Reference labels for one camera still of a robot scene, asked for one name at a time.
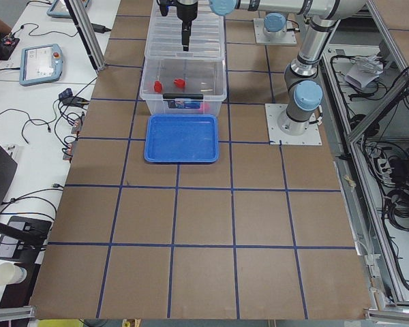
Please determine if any teach pendant tablet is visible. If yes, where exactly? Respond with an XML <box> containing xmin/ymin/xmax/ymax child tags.
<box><xmin>19</xmin><ymin>44</ymin><xmax>63</xmax><ymax>87</ymax></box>

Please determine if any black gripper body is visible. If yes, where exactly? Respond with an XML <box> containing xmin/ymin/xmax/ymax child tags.
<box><xmin>176</xmin><ymin>0</ymin><xmax>198</xmax><ymax>23</ymax></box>

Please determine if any black box latch handle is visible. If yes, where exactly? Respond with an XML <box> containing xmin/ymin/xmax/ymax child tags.
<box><xmin>162</xmin><ymin>93</ymin><xmax>204</xmax><ymax>101</ymax></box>

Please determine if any aluminium frame post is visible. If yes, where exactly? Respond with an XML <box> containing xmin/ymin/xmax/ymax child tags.
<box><xmin>65</xmin><ymin>0</ymin><xmax>106</xmax><ymax>72</ymax></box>

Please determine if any red block outside box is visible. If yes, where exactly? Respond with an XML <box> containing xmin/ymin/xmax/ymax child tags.
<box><xmin>199</xmin><ymin>102</ymin><xmax>211</xmax><ymax>114</ymax></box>

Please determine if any clear plastic box lid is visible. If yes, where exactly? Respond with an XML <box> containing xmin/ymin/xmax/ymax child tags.
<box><xmin>145</xmin><ymin>9</ymin><xmax>226</xmax><ymax>61</ymax></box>

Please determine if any clear plastic storage box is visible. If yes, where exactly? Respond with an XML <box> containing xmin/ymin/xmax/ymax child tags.
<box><xmin>140</xmin><ymin>59</ymin><xmax>227</xmax><ymax>116</ymax></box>

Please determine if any red block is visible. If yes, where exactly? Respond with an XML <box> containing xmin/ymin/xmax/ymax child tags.
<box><xmin>173</xmin><ymin>78</ymin><xmax>186</xmax><ymax>89</ymax></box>
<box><xmin>153</xmin><ymin>80</ymin><xmax>163</xmax><ymax>93</ymax></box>

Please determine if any blue plastic tray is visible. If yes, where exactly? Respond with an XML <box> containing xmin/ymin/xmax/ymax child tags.
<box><xmin>144</xmin><ymin>114</ymin><xmax>219</xmax><ymax>164</ymax></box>

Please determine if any paper cup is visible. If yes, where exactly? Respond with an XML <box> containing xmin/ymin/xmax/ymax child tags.
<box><xmin>0</xmin><ymin>262</ymin><xmax>27</xmax><ymax>286</ymax></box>

